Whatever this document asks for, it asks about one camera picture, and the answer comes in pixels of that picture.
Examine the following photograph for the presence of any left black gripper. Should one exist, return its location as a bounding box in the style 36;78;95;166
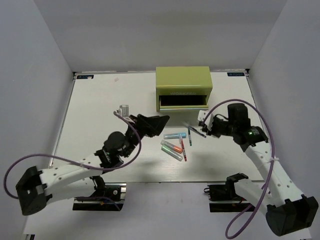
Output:
123;114;170;158

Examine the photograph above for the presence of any blue pen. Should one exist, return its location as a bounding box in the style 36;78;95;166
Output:
183;122;207;138

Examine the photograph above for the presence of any green pen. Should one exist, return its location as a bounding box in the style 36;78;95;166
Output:
187;126;193;146

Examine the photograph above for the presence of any red pen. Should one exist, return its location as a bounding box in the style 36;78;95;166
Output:
179;134;187;162

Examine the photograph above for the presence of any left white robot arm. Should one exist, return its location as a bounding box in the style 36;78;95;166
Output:
15;112;170;216

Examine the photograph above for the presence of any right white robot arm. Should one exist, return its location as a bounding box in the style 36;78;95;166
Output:
197;99;319;237

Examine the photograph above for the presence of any orange highlighter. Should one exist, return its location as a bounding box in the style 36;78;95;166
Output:
161;140;183;154

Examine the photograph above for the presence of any blue highlighter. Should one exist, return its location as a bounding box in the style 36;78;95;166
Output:
163;132;187;140

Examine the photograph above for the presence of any green highlighter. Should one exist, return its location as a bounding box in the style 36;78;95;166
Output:
161;145;183;162

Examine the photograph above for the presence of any green metal drawer chest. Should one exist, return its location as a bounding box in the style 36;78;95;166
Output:
155;66;213;113

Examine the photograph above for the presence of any right blue corner label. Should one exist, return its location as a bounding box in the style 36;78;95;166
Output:
227;72;245;77

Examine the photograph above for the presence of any blue corner label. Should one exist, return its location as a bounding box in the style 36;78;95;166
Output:
227;72;245;77
76;74;94;80

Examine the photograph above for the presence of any left blue corner label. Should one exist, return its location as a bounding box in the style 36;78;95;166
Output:
76;74;94;80

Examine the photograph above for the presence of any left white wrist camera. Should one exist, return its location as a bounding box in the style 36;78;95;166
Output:
113;105;130;121

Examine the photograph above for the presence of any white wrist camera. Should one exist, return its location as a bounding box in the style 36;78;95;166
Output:
197;110;214;137
113;105;130;121

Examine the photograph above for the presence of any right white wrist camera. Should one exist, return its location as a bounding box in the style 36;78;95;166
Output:
197;110;214;137

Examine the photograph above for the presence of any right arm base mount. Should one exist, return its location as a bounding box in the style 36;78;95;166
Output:
203;173;255;213

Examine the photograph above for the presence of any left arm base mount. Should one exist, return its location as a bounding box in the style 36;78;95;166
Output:
72;176;127;212

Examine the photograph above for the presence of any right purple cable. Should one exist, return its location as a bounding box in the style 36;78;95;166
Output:
201;99;279;238

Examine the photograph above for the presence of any purple cable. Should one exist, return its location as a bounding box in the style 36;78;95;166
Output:
4;111;143;211
201;99;279;238

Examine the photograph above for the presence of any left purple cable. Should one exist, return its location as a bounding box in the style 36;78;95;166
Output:
4;111;143;211

